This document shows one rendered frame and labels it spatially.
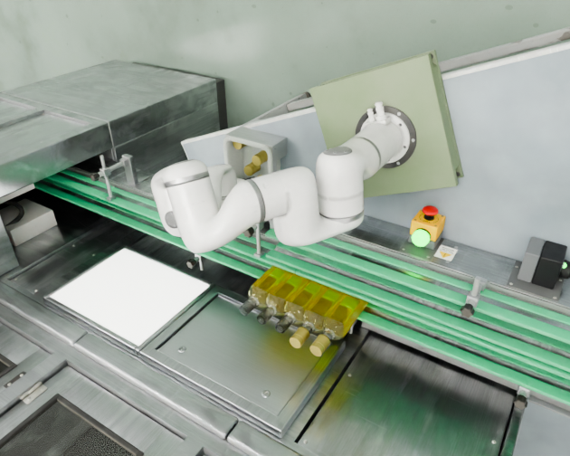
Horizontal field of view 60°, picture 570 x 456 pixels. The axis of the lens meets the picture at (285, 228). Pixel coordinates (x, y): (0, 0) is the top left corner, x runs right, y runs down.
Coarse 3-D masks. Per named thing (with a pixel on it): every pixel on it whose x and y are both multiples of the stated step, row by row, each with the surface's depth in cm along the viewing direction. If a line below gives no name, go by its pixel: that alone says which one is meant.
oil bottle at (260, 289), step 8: (272, 272) 140; (280, 272) 140; (288, 272) 141; (256, 280) 137; (264, 280) 137; (272, 280) 137; (280, 280) 138; (256, 288) 134; (264, 288) 134; (272, 288) 135; (248, 296) 135; (256, 296) 133; (264, 296) 133; (264, 304) 134
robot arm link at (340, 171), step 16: (352, 144) 102; (368, 144) 104; (320, 160) 97; (336, 160) 95; (352, 160) 96; (368, 160) 101; (320, 176) 98; (336, 176) 96; (352, 176) 96; (368, 176) 106; (320, 192) 99; (336, 192) 97; (352, 192) 97; (320, 208) 102; (336, 208) 99; (352, 208) 99
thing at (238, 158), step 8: (224, 144) 147; (232, 144) 149; (248, 144) 142; (256, 144) 141; (224, 152) 149; (232, 152) 151; (240, 152) 154; (248, 152) 153; (256, 152) 152; (224, 160) 151; (232, 160) 152; (240, 160) 155; (248, 160) 155; (240, 168) 156; (264, 168) 153; (240, 176) 158; (248, 176) 158; (256, 176) 156
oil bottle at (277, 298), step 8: (288, 280) 137; (296, 280) 137; (304, 280) 138; (280, 288) 135; (288, 288) 135; (296, 288) 135; (272, 296) 132; (280, 296) 132; (288, 296) 132; (272, 304) 131; (280, 304) 130; (280, 312) 132
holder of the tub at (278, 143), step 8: (240, 128) 151; (248, 128) 151; (232, 136) 146; (240, 136) 146; (248, 136) 146; (256, 136) 146; (264, 136) 146; (272, 136) 146; (280, 136) 146; (264, 144) 141; (272, 144) 141; (280, 144) 143; (272, 152) 141; (280, 152) 144; (272, 160) 142; (280, 160) 146; (272, 168) 143; (280, 168) 148
